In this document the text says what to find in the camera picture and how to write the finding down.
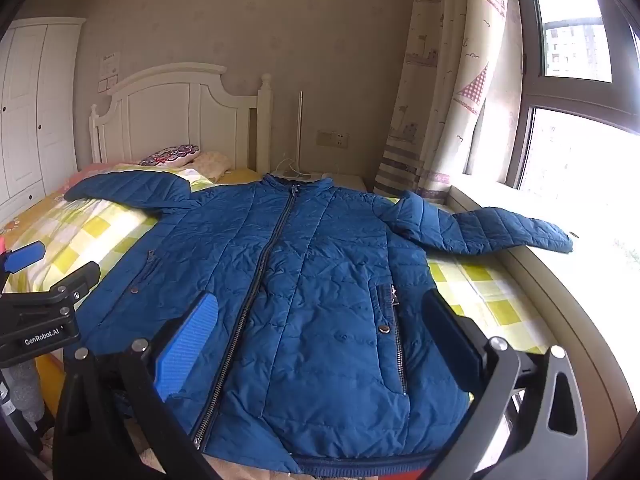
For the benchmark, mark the white wardrobe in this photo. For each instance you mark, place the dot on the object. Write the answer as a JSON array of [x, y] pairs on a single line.
[[25, 110]]

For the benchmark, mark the bed with yellow checked sheet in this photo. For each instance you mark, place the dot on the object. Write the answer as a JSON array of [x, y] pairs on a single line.
[[115, 230]]

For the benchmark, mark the person's left forearm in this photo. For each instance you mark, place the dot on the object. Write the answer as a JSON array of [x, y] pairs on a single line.
[[27, 390]]

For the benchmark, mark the dark framed window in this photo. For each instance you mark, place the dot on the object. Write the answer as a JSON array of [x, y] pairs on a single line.
[[525, 85]]

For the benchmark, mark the beige fluffy pillow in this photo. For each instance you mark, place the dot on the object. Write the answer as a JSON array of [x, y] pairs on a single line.
[[212, 164]]

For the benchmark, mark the white wooden headboard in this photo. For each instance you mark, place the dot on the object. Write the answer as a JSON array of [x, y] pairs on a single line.
[[170, 115]]

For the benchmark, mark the paper wall notice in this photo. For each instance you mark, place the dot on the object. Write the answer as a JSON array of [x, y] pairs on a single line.
[[111, 66]]

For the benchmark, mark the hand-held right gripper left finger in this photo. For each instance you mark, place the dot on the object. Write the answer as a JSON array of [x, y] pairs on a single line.
[[187, 345]]

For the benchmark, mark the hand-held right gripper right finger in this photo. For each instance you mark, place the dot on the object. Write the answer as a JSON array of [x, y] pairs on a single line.
[[452, 347]]

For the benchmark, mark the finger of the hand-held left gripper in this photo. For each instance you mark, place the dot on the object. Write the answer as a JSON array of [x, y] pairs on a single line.
[[80, 277], [25, 256]]

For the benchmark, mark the wall power socket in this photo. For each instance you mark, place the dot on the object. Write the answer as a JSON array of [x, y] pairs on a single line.
[[332, 139]]

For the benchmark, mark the wall light switch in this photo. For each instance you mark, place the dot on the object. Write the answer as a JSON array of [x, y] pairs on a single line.
[[107, 85]]

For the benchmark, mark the patterned purple pillow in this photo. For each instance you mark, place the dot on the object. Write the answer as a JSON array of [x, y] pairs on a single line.
[[167, 156]]

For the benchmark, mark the printed cream curtain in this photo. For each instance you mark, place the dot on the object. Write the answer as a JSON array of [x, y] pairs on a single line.
[[440, 85]]

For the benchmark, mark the metal pole lamp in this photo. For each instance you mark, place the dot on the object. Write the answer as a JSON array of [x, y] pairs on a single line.
[[299, 130]]

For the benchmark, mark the beige window ledge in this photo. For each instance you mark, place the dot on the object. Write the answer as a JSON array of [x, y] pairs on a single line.
[[550, 285]]

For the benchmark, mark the blue quilted jacket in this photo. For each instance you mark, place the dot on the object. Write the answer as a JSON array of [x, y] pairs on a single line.
[[310, 285]]

